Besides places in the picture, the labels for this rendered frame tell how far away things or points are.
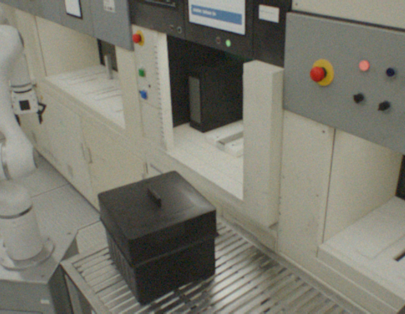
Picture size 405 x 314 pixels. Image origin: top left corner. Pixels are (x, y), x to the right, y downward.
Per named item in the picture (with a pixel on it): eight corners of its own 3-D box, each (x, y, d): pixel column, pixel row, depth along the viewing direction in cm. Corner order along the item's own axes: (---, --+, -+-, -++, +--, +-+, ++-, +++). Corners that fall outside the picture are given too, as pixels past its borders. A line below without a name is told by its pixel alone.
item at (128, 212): (98, 218, 151) (93, 185, 145) (177, 192, 164) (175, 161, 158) (131, 270, 128) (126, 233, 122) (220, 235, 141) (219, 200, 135)
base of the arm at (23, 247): (-13, 268, 153) (-28, 223, 145) (14, 233, 170) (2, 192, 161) (40, 271, 151) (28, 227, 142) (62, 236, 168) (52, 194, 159)
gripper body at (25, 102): (8, 91, 189) (14, 116, 194) (33, 88, 191) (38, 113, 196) (10, 86, 195) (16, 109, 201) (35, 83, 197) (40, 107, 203)
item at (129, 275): (179, 228, 170) (176, 189, 162) (217, 271, 149) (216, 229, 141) (108, 254, 158) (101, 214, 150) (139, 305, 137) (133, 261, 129)
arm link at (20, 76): (7, 86, 188) (30, 84, 189) (-1, 55, 181) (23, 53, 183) (10, 80, 195) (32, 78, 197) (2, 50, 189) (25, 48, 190)
